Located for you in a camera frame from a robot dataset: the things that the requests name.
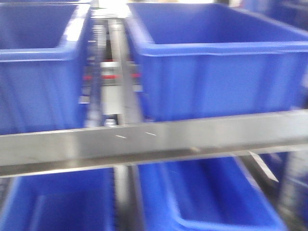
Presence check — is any right steel shelf cart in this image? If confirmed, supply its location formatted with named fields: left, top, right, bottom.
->
left=0, top=0, right=308, bottom=231

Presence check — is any blue plastic bin middle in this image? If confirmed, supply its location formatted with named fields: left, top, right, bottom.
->
left=125, top=3, right=308, bottom=121

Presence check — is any blue plastic bin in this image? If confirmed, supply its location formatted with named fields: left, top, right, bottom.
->
left=0, top=2, right=91, bottom=135
left=125, top=3, right=308, bottom=121

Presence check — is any lower blue bin left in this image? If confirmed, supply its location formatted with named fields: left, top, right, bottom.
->
left=0, top=168, right=116, bottom=231

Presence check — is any blue plastic bin left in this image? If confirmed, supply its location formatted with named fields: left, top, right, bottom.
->
left=0, top=2, right=91, bottom=135

